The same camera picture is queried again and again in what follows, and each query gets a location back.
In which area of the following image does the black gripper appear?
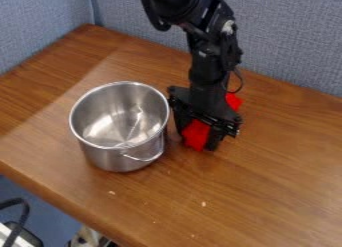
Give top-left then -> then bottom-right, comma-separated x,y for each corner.
167,85 -> 242,151

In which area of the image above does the red block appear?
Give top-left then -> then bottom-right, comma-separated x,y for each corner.
180,93 -> 243,151

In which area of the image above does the metal pot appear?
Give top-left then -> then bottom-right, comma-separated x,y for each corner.
68,81 -> 169,173

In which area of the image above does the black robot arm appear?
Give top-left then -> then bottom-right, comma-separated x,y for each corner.
140,0 -> 243,151

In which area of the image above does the white black object under table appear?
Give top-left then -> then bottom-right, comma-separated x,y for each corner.
65,226 -> 119,247

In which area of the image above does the grey case under table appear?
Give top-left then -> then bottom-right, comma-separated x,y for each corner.
0,221 -> 44,247

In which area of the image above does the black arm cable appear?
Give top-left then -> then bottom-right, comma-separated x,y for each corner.
227,68 -> 246,95

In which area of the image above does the black bag strap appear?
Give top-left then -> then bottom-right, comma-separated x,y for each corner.
0,197 -> 32,247

